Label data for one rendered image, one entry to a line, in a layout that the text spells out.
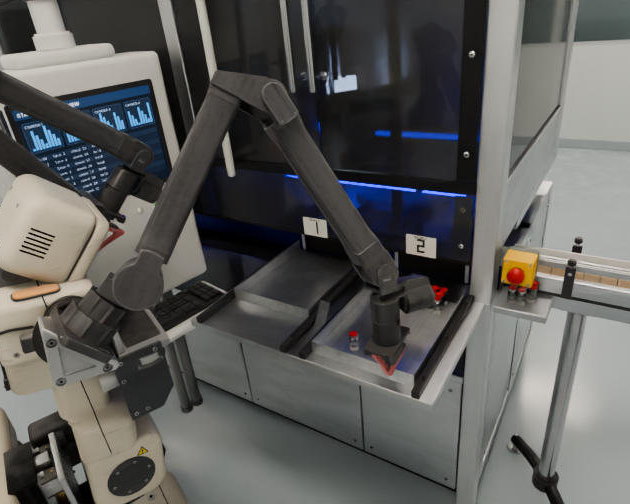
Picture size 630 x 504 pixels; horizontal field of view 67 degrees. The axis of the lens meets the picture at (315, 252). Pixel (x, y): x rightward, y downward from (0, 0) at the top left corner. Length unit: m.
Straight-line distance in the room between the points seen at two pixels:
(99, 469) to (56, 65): 0.98
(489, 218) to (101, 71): 1.09
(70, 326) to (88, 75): 0.81
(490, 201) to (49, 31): 1.19
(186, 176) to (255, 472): 1.49
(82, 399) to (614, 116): 5.45
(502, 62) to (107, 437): 1.14
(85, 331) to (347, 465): 1.43
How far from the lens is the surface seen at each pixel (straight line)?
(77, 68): 1.47
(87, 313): 0.84
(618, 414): 2.44
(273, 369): 1.98
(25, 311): 0.94
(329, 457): 2.10
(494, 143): 1.17
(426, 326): 1.24
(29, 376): 1.07
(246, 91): 0.84
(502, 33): 1.13
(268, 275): 1.51
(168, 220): 0.82
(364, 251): 0.89
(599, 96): 5.81
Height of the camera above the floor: 1.63
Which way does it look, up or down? 27 degrees down
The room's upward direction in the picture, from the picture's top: 6 degrees counter-clockwise
